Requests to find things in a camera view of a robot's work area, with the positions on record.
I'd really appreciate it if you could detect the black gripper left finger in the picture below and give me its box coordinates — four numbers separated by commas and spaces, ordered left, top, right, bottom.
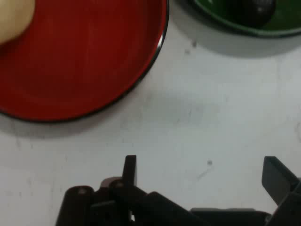
55, 154, 207, 226

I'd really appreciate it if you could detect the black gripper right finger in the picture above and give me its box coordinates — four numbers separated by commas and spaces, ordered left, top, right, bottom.
261, 156, 301, 226

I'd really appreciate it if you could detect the purple eggplant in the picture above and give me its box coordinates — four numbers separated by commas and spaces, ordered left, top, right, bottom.
223, 0, 276, 28

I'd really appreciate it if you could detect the red round plate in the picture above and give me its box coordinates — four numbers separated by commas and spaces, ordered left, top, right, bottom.
0, 0, 170, 123

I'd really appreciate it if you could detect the dark green round plate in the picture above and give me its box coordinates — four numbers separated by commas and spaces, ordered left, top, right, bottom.
188, 0, 301, 38

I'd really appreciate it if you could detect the pale yellow potato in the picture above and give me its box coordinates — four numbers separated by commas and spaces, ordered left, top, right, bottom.
0, 0, 36, 45

